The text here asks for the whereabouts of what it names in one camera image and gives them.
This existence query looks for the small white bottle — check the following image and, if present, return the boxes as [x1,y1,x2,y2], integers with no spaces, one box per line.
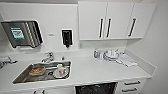
[98,51,105,61]

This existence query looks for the small chrome sink knob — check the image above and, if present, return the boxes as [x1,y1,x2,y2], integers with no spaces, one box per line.
[60,55,66,62]

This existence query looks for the white mug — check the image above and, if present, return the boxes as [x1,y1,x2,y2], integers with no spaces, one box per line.
[105,48,117,59]

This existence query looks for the stack of white plates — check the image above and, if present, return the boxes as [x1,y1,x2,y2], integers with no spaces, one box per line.
[103,50,122,63]

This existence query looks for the white cup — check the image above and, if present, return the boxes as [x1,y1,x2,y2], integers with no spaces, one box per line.
[56,63,66,73]

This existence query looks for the white plate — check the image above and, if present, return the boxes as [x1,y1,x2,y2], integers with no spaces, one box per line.
[52,66,70,80]

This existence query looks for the chrome sink faucet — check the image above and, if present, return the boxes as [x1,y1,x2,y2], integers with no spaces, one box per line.
[40,51,56,65]

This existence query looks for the brown bowl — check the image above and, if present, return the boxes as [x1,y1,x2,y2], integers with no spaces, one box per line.
[28,65,47,76]

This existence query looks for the white two-door sink cabinet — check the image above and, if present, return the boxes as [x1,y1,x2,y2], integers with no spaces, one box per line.
[19,85,76,94]

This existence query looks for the white three-drawer unit wide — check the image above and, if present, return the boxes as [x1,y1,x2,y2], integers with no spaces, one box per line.
[116,77,143,94]

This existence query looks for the steel paper towel dispenser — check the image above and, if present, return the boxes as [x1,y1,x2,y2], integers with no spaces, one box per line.
[0,20,45,50]

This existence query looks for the stainless steel sink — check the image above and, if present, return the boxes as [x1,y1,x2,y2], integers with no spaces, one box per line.
[12,59,73,85]

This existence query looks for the black wall soap dispenser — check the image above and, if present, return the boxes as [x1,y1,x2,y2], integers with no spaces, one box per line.
[60,28,75,49]

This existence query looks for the white four-door wall cabinet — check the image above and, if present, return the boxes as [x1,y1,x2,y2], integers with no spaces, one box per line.
[77,0,157,42]

